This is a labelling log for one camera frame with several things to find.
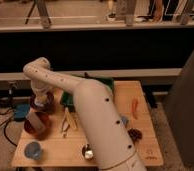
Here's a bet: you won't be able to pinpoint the blue sponge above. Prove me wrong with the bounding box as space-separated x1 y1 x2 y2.
121 115 129 128

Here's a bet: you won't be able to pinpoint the orange carrot toy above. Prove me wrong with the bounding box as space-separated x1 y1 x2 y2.
132 98 138 119

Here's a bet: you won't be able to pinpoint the red-brown bowl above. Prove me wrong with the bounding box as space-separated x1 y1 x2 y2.
23 111 53 137

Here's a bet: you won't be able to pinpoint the blue cup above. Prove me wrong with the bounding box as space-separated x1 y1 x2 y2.
24 141 42 160

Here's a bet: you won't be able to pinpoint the dark brown grape bunch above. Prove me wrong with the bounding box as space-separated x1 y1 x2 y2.
128 129 142 142

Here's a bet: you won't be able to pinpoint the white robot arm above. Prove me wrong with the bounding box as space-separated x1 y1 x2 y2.
23 57 147 171

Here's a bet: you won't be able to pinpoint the metal cup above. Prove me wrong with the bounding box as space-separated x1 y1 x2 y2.
82 144 94 160

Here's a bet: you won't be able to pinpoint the purple bowl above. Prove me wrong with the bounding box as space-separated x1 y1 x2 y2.
29 92 54 112

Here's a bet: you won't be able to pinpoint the white towel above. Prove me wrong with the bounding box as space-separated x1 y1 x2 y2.
34 97 46 107

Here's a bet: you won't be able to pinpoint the black cable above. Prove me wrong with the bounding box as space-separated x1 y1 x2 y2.
0 97 19 147

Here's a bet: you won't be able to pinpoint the wooden block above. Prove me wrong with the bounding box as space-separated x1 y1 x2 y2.
26 112 49 134

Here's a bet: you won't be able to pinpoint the wooden tongs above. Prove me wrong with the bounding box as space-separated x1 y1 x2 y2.
61 107 77 138

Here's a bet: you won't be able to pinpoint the blue power box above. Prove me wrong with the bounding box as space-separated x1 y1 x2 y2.
13 104 30 122

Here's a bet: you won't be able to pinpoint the green tray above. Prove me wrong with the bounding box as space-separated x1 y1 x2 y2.
60 77 114 107

